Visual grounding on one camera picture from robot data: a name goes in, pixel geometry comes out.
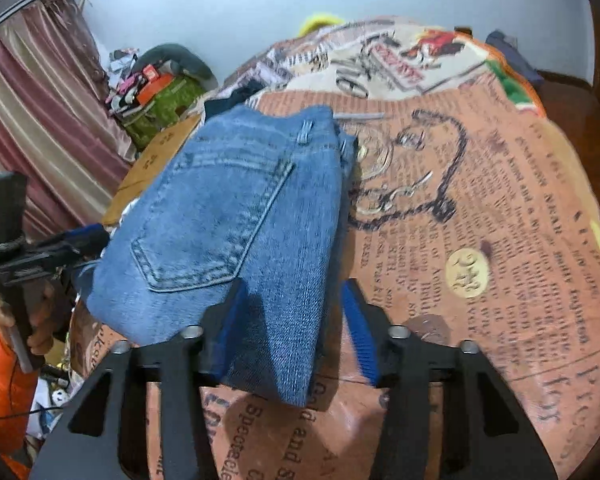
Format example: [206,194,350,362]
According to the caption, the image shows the orange sleeve left forearm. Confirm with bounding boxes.
[0,334,38,479]

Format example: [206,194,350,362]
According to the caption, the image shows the yellow curved headboard tube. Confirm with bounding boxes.
[298,13,344,37]

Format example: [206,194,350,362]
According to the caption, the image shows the blue denim jeans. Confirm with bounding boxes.
[73,105,354,406]

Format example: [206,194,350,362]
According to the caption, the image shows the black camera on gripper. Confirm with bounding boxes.
[0,171,28,252]

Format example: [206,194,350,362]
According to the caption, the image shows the person's left hand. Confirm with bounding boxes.
[0,282,57,356]

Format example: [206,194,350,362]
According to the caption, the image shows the grey stuffed pillow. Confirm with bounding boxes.
[131,44,218,90]

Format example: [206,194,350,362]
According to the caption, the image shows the newspaper print bed sheet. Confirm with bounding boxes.
[69,15,600,480]

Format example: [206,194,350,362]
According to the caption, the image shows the green fabric storage basket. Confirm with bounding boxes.
[120,75,204,151]

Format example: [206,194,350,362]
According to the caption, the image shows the black folded garment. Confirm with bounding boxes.
[204,79,265,120]

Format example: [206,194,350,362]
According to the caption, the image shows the striped red beige curtain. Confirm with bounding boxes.
[0,0,136,240]

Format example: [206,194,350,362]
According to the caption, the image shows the orange box in basket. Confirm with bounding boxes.
[137,74,173,106]

